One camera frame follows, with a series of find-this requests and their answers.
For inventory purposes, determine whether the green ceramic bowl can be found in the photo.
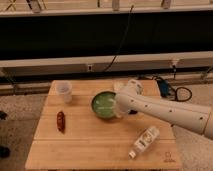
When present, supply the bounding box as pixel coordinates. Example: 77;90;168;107
91;91;115;119

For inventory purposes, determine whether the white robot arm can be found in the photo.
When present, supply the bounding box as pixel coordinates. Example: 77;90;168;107
114;79;213;140

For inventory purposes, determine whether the white rectangular block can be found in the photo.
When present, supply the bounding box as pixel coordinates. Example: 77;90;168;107
113;82;124;92

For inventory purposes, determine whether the white plastic bottle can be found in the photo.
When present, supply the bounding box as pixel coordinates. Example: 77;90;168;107
129;126;160;159

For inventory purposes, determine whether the blue black floor device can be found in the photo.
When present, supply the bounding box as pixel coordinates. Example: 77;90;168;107
156;77;193;102

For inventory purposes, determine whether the wooden table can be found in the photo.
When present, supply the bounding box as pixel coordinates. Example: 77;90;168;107
25;80;181;171

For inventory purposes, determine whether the clear plastic cup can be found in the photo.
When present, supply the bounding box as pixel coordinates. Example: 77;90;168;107
56;81;72;103

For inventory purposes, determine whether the black hanging cable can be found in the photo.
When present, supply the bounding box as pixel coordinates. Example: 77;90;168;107
101;3;135;73

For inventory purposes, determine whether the white wall outlet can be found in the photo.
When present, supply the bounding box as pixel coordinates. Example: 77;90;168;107
88;65;93;72

